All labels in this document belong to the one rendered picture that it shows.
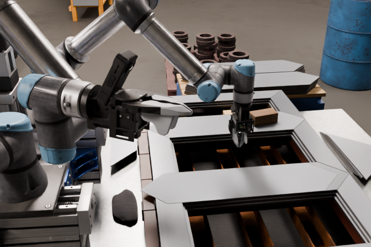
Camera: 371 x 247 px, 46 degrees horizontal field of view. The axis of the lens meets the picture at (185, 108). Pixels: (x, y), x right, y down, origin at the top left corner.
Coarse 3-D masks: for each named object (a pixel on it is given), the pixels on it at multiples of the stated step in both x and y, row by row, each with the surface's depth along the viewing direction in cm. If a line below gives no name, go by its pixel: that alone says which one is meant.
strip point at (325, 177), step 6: (312, 168) 168; (318, 168) 168; (318, 174) 165; (324, 174) 165; (330, 174) 165; (336, 174) 165; (318, 180) 161; (324, 180) 161; (330, 180) 161; (324, 186) 158
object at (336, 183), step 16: (176, 144) 190; (176, 160) 177; (336, 176) 164; (304, 192) 155; (320, 192) 156; (336, 192) 157; (192, 208) 150; (208, 208) 151; (224, 208) 152; (352, 224) 144; (192, 240) 137; (368, 240) 136
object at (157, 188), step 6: (162, 174) 165; (156, 180) 161; (162, 180) 161; (150, 186) 158; (156, 186) 158; (162, 186) 158; (150, 192) 155; (156, 192) 155; (162, 192) 155; (162, 198) 152
